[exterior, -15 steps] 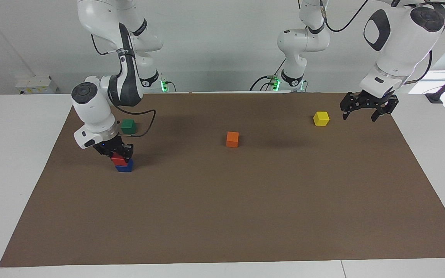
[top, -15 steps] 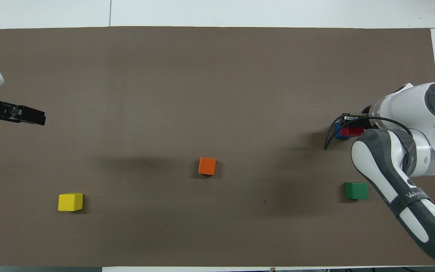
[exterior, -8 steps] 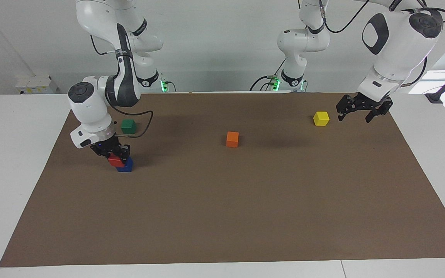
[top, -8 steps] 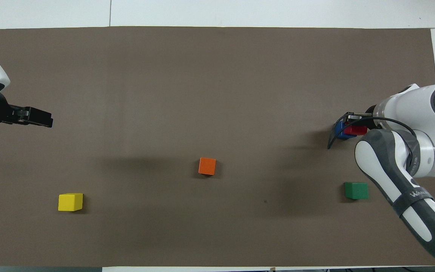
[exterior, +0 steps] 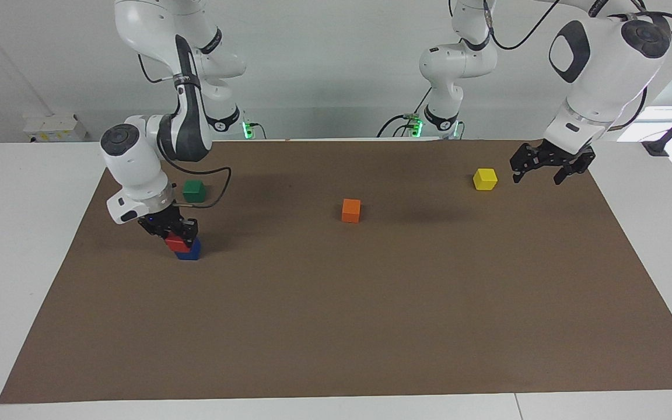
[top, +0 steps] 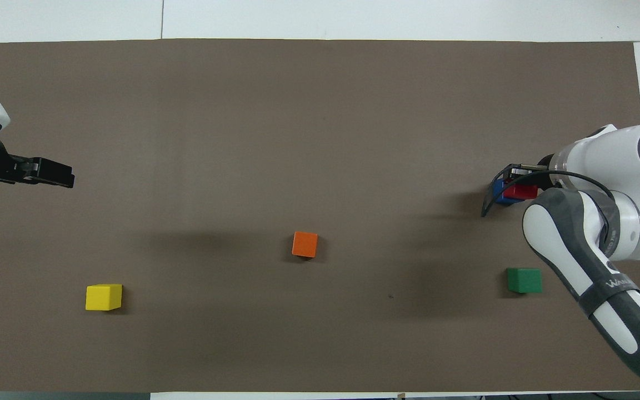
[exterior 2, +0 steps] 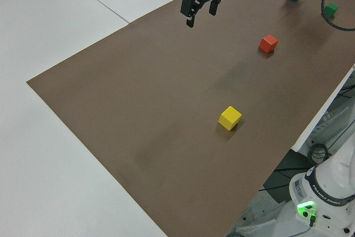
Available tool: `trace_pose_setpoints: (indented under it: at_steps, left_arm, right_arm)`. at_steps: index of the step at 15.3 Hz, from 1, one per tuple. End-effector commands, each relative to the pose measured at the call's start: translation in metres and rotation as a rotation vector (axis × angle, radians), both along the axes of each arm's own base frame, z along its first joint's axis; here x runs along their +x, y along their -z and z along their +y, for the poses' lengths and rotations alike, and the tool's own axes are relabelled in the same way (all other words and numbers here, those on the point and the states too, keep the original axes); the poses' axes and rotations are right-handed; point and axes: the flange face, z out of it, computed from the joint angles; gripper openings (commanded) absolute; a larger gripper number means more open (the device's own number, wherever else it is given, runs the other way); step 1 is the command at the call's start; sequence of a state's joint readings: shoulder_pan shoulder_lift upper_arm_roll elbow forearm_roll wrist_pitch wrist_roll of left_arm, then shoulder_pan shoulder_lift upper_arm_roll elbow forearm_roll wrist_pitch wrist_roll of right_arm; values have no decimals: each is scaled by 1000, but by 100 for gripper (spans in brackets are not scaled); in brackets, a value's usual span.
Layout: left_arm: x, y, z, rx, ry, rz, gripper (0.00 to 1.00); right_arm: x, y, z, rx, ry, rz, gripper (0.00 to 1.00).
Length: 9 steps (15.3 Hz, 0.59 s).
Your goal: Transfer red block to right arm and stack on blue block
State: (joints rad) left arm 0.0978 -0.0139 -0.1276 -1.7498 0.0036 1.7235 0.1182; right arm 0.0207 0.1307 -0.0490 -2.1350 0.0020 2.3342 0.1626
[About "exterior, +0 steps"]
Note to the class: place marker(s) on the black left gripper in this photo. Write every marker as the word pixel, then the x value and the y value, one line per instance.
pixel 552 156

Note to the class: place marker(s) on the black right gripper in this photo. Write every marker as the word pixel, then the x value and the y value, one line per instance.
pixel 167 223

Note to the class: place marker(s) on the red wooden block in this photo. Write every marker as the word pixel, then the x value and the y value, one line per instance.
pixel 177 242

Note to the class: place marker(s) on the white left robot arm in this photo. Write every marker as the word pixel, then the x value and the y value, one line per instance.
pixel 604 64

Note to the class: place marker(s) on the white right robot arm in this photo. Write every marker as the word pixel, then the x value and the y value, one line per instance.
pixel 137 157

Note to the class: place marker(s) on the blue wooden block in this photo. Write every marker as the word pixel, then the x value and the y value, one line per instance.
pixel 191 254

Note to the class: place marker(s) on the green wooden block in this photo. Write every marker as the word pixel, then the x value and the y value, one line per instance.
pixel 194 191

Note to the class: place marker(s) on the yellow wooden block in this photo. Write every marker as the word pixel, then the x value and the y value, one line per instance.
pixel 485 179

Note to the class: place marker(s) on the orange wooden block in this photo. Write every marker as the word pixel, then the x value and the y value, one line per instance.
pixel 351 210

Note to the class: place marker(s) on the brown paper mat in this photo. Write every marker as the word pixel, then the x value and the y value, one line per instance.
pixel 336 303

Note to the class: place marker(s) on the white wall box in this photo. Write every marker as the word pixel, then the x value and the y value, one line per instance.
pixel 56 128

